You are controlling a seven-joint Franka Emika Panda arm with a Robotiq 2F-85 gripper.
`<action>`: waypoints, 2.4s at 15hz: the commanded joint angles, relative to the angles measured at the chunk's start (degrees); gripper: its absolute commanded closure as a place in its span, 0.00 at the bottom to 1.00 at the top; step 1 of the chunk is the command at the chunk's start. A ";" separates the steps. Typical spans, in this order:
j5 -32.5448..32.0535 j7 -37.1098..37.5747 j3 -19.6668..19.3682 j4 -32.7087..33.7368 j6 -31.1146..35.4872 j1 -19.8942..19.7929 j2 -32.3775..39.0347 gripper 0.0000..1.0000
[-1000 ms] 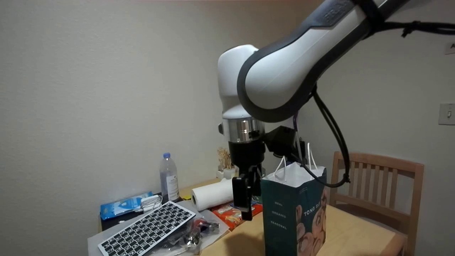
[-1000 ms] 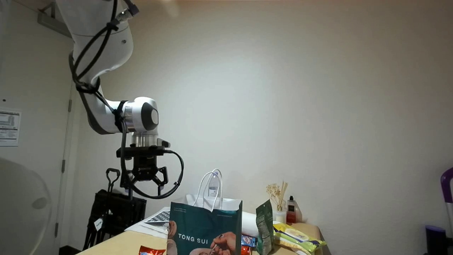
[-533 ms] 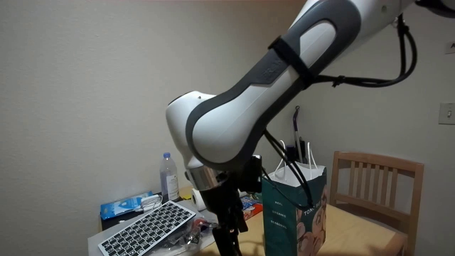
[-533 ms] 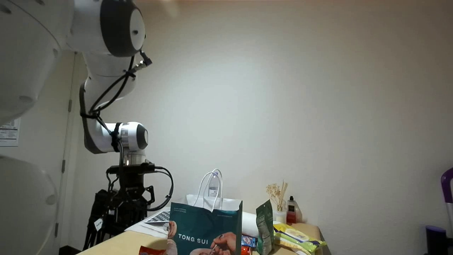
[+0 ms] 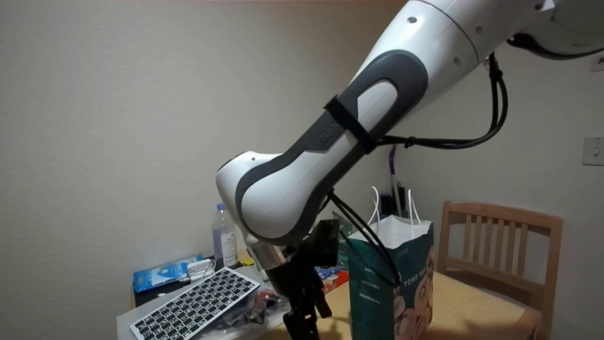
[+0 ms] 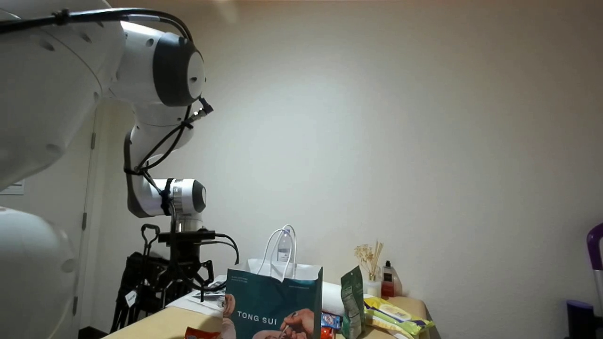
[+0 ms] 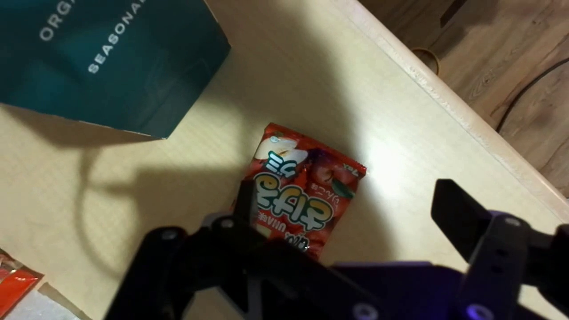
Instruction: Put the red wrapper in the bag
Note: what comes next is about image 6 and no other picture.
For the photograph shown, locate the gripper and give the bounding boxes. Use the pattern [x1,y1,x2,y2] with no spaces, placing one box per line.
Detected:
[171,242,215,302]

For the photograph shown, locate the red wrapper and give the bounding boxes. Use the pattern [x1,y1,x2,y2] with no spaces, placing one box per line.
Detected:
[184,327,222,339]

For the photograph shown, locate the teal paper bag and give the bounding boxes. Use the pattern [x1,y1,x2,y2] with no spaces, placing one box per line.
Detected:
[221,225,324,339]

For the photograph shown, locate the printed leaflets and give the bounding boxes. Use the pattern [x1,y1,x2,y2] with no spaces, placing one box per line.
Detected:
[167,275,228,317]

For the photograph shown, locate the black folding rack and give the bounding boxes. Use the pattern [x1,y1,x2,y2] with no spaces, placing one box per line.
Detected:
[110,223,189,333]

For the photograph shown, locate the clear water bottle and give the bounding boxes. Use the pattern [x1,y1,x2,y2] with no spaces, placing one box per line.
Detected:
[277,230,293,264]

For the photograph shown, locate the white rolled towel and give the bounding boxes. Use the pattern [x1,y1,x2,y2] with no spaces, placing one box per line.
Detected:
[322,281,345,316]

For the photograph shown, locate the green standing pouch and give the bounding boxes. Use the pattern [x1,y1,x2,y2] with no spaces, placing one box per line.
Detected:
[340,266,366,339]

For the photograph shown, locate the white door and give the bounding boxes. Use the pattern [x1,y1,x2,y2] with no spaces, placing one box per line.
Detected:
[0,106,102,339]

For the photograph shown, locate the reed diffuser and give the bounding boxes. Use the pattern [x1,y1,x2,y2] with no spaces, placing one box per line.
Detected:
[354,241,384,299]

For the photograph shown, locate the red liquid pump bottle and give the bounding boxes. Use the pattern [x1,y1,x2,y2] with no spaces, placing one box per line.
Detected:
[381,260,402,298]

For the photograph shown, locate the pale yellow packet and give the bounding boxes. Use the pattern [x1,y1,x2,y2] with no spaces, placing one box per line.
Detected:
[365,315,416,339]

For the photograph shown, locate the yellow green wipes packet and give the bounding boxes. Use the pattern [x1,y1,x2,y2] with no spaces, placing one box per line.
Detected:
[363,296,435,337]

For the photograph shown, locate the dark purple bin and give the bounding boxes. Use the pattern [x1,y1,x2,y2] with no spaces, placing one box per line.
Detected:
[565,300,595,339]

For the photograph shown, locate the purple vacuum cleaner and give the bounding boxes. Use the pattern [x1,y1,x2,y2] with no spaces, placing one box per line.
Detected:
[586,223,603,339]

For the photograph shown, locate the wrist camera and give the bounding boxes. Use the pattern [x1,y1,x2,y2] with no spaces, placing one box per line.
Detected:
[157,229,217,244]

